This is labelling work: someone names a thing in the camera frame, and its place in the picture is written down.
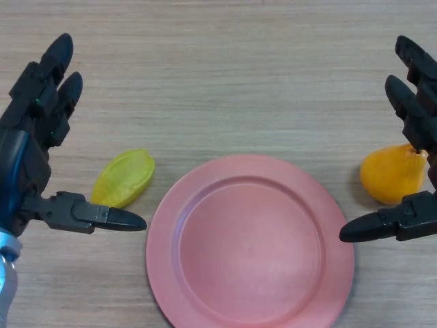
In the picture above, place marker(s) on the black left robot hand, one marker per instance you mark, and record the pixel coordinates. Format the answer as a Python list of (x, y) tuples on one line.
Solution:
[(30, 112)]

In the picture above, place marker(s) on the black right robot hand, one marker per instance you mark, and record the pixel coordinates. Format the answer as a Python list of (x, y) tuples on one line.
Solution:
[(420, 112)]

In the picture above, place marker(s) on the yellow starfruit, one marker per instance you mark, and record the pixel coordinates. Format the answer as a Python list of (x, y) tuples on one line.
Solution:
[(124, 176)]

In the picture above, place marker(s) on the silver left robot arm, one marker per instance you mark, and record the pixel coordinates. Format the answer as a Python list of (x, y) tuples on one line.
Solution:
[(6, 273)]

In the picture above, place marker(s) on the pink round plate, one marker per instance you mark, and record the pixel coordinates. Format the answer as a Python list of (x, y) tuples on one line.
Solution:
[(251, 249)]

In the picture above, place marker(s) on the orange yellow pear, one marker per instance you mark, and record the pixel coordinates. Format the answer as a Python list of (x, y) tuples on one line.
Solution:
[(392, 174)]

